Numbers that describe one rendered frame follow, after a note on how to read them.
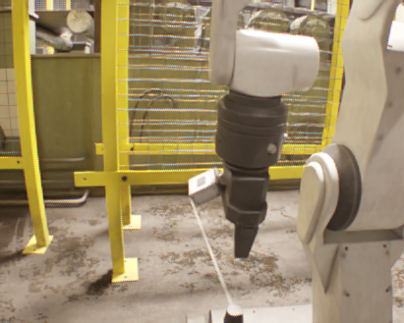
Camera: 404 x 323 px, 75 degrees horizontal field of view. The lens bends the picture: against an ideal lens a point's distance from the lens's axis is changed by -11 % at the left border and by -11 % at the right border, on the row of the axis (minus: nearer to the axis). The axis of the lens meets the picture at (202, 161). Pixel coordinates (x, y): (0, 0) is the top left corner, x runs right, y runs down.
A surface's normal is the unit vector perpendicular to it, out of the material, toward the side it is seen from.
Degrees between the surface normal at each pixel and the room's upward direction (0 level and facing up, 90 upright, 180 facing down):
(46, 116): 90
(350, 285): 60
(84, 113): 90
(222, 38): 101
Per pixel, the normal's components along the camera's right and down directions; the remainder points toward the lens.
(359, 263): 0.07, -0.23
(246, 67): 0.05, 0.47
